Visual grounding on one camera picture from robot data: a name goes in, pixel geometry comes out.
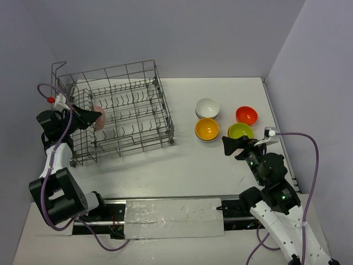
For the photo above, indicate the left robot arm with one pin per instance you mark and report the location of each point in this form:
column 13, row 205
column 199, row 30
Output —
column 56, row 193

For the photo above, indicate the yellow-orange bowl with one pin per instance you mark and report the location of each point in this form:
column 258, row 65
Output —
column 207, row 126

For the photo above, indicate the light blue ribbed bowl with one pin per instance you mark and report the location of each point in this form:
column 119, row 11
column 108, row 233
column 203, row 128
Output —
column 207, row 138

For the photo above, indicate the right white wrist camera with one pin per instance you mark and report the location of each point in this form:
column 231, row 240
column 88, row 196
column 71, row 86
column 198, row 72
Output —
column 271, row 136

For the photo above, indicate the red-orange bowl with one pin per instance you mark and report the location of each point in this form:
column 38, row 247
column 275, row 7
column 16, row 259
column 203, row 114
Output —
column 247, row 115

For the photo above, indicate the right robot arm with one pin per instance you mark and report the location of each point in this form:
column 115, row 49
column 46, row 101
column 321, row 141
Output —
column 277, row 205

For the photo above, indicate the silver taped cover plate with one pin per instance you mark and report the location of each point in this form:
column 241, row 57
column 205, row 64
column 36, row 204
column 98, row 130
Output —
column 177, row 218

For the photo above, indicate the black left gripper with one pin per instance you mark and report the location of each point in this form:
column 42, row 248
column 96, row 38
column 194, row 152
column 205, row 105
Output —
column 74, row 117

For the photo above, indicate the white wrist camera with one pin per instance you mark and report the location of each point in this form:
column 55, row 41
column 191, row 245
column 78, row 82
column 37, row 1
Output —
column 271, row 136
column 58, row 103

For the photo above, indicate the grey wire dish rack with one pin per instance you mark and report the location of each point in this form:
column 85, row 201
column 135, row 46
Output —
column 136, row 113

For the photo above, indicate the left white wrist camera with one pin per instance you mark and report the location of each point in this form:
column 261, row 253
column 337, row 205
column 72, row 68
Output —
column 58, row 103

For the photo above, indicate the pink speckled bowl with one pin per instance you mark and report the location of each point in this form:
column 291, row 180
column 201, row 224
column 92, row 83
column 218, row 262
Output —
column 101, row 121

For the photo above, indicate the lime green bowl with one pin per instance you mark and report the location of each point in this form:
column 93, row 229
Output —
column 241, row 129

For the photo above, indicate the white patterned bowl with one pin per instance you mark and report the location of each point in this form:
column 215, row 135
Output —
column 207, row 108

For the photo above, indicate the black mounting rail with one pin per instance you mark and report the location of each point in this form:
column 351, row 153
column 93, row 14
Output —
column 112, row 222

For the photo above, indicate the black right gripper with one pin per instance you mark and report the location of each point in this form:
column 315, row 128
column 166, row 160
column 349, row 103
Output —
column 230, row 144

